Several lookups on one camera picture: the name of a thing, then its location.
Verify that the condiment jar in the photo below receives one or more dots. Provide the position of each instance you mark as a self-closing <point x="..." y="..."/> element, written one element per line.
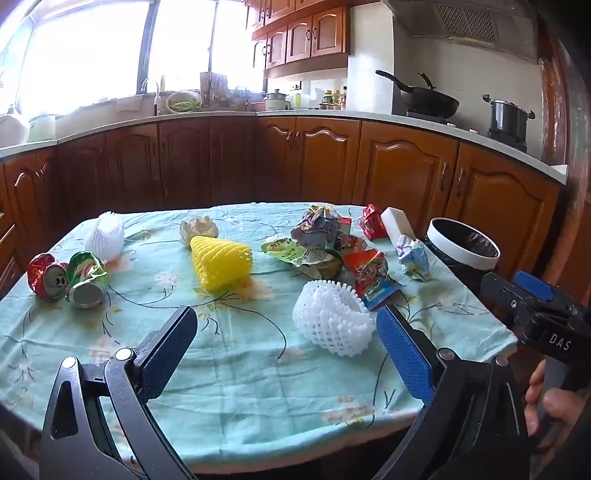
<point x="336" y="100"/>
<point x="328" y="99"/>

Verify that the white tissue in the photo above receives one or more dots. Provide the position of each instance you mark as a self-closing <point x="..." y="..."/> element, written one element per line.
<point x="199" y="228"/>

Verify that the person's right hand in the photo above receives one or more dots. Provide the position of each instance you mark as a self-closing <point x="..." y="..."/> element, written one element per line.
<point x="561" y="406"/>

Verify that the white electric cooker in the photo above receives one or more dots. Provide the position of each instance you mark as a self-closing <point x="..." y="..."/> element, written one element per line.
<point x="277" y="100"/>

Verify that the crumpled colourful wrapper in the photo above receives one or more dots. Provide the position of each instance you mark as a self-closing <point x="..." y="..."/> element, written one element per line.
<point x="321" y="226"/>

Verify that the range hood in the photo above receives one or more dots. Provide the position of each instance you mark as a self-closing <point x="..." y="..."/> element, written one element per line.
<point x="466" y="25"/>

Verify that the white plastic jug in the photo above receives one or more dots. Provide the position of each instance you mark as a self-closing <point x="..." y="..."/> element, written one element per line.
<point x="13" y="127"/>

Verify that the condiment bottle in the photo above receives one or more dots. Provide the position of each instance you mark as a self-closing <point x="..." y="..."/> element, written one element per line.
<point x="343" y="98"/>

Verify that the green basket with vegetables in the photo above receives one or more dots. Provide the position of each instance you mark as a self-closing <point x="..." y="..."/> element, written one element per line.
<point x="183" y="102"/>

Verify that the green snack wrapper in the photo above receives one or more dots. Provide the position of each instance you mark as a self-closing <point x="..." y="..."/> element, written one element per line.
<point x="286" y="251"/>

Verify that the crushed red can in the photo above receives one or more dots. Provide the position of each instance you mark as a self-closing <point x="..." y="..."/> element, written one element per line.
<point x="45" y="277"/>

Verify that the yellow foam fruit net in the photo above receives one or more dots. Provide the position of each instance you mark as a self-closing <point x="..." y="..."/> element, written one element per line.
<point x="219" y="263"/>

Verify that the utensil holder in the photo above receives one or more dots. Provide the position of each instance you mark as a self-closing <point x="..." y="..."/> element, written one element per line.
<point x="213" y="85"/>

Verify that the small red wrapper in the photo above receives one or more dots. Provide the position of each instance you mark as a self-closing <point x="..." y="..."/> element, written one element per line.
<point x="373" y="221"/>

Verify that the white foam fruit net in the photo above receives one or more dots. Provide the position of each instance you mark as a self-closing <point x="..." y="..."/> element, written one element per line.
<point x="332" y="318"/>
<point x="105" y="237"/>

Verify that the steel stock pot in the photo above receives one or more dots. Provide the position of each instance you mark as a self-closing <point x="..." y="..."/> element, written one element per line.
<point x="508" y="120"/>

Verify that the crumpled blue white wrapper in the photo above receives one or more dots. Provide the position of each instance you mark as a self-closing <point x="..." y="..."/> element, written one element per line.
<point x="414" y="258"/>

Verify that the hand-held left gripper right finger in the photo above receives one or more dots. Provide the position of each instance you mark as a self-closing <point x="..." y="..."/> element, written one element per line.
<point x="406" y="350"/>

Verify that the wooden wall cabinets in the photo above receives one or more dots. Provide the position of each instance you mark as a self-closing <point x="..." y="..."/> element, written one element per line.
<point x="304" y="34"/>

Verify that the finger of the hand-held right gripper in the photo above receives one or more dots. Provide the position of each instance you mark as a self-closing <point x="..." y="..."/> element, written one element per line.
<point x="533" y="284"/>
<point x="501" y="290"/>

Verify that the kitchen window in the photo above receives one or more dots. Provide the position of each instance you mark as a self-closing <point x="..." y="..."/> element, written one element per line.
<point x="92" y="50"/>

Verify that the white pot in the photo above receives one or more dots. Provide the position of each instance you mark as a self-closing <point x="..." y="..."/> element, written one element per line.
<point x="42" y="128"/>

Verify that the floral light green tablecloth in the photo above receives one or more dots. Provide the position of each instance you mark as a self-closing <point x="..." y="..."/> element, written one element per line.
<point x="240" y="369"/>

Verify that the grey kitchen countertop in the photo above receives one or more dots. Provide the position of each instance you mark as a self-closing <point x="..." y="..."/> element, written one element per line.
<point x="415" y="124"/>

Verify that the red cartoon snack wrapper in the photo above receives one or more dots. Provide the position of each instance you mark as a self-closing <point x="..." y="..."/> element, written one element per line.
<point x="371" y="274"/>

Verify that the crushed green can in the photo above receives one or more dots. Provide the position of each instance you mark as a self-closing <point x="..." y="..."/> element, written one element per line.
<point x="87" y="284"/>

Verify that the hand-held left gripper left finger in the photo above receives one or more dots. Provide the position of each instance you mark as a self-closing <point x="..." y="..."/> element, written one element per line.
<point x="168" y="350"/>

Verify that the white sponge block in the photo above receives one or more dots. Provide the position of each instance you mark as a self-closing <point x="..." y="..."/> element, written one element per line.
<point x="398" y="224"/>

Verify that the black wok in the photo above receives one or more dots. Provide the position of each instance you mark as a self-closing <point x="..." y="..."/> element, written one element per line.
<point x="429" y="99"/>

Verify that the kitchen faucet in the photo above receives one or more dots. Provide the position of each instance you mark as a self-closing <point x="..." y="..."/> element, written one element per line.
<point x="158" y="97"/>

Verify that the black bin with white rim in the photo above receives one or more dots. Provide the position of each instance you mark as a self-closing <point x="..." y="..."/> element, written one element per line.
<point x="461" y="244"/>

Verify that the gas stove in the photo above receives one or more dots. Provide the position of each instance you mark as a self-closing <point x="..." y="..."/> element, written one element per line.
<point x="461" y="124"/>

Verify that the wooden base cabinets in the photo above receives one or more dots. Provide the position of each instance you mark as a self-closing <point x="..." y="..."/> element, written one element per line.
<point x="323" y="161"/>

